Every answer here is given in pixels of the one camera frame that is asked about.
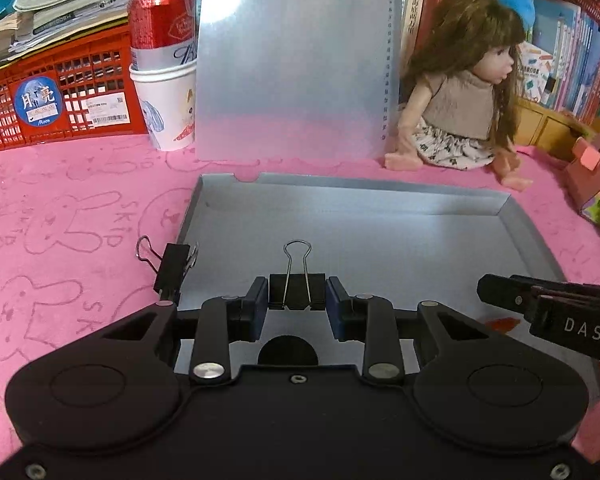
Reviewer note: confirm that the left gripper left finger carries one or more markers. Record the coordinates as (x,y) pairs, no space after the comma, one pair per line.
(221,321)

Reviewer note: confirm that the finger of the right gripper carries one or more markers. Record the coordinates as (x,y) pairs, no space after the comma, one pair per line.
(563,286)
(520,294)

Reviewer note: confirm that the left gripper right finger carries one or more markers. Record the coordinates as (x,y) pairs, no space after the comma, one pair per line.
(371,320)

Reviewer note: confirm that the red orange clip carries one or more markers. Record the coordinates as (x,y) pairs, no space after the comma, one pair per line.
(502,325)

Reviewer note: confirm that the black round cap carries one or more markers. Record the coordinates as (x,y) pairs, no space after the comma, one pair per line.
(287,350)

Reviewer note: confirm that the large black binder clip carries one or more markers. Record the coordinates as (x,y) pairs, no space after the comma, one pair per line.
(297,291)

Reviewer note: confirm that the black binder clip on box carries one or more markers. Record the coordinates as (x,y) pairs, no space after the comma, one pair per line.
(170,267)

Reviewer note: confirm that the grey cardboard box tray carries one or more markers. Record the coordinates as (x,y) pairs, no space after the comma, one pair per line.
(401,241)

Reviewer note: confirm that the pink cardboard phone stand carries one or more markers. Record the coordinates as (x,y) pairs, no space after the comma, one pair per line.
(583,178)

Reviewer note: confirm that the wooden drawer box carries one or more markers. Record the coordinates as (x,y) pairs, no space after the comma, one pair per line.
(550,131)

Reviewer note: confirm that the doll with brown hair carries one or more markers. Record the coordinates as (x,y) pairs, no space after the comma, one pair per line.
(458,108)

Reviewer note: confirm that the pink bunny print cloth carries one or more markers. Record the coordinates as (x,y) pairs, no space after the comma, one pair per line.
(70,215)

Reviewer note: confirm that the row of shelf books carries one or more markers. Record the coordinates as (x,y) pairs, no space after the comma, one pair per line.
(560,58)

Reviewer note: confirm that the white paper cup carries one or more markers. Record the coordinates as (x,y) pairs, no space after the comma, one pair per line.
(168,103)

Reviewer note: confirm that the red plastic crate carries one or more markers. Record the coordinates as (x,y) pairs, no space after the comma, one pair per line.
(78,88)

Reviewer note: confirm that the translucent clipboard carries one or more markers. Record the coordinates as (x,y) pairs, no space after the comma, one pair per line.
(309,79)

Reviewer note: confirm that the blue white plush toy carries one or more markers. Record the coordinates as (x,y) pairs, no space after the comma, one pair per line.
(525,9)

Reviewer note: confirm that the red soda can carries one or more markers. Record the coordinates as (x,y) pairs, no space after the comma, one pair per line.
(163,33)

